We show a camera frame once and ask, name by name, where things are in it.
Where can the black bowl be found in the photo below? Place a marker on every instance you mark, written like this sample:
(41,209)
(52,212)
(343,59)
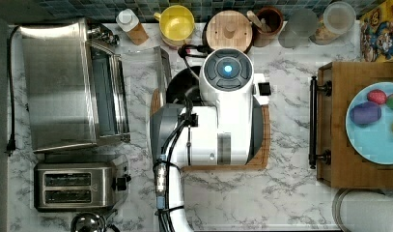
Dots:
(183,84)

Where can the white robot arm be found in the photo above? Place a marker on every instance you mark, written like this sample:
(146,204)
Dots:
(218,122)

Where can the stainless steel toaster oven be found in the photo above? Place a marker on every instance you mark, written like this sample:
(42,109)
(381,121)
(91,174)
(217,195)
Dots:
(75,85)

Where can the bamboo cutting board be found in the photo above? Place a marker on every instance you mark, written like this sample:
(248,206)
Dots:
(259,161)

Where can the yellow mug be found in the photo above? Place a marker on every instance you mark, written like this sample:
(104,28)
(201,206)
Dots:
(176,25)

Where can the wooden spoon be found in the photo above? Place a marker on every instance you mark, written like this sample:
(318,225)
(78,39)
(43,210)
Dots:
(254,19)

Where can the white-capped amber bottle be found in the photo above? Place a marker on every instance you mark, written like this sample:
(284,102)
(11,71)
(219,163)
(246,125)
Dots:
(130,24)

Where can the brown wooden utensil holder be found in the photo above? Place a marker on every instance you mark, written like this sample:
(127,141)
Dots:
(272,23)

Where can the silver two-slot toaster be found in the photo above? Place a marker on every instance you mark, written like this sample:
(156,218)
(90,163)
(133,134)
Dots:
(80,186)

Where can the frosted plastic cup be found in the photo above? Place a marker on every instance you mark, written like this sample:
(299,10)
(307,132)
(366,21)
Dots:
(302,24)

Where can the silver kettle lid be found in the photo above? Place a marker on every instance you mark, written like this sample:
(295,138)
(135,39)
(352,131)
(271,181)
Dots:
(94,222)

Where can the purple plush fruit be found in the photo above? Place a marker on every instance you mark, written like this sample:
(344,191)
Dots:
(365,113)

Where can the jar with frosted lid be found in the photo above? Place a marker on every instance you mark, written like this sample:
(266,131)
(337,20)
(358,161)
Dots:
(337,19)

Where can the light blue plate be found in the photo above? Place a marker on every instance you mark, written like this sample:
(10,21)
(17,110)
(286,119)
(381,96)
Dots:
(372,142)

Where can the yellow cereal box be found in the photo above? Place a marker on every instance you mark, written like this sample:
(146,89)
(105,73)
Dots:
(376,34)

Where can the wooden tray with black handle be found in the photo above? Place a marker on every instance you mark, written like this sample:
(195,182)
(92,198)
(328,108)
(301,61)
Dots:
(330,153)

